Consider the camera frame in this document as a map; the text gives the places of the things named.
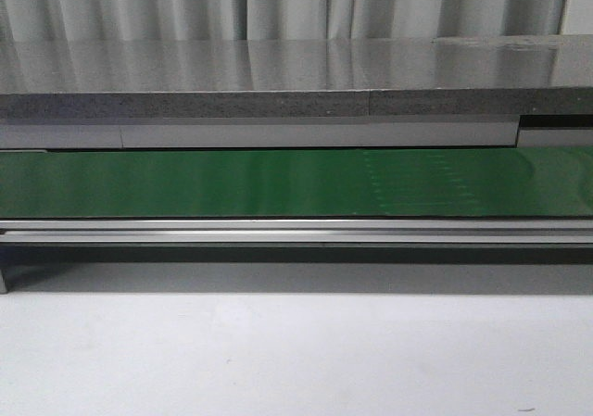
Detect green conveyor belt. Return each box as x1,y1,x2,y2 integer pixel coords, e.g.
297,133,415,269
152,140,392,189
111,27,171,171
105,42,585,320
1,146,592,219

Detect grey stone counter slab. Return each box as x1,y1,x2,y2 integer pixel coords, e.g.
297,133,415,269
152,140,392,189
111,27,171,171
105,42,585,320
1,35,592,120

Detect grey cabinet front panel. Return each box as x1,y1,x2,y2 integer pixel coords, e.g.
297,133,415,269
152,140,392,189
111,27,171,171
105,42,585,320
1,114,592,150

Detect white pleated curtain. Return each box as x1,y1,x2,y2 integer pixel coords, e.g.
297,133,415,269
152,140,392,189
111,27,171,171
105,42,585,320
1,0,592,42

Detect aluminium conveyor frame rail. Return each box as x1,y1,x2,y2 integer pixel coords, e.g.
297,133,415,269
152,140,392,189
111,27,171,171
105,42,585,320
1,212,592,296

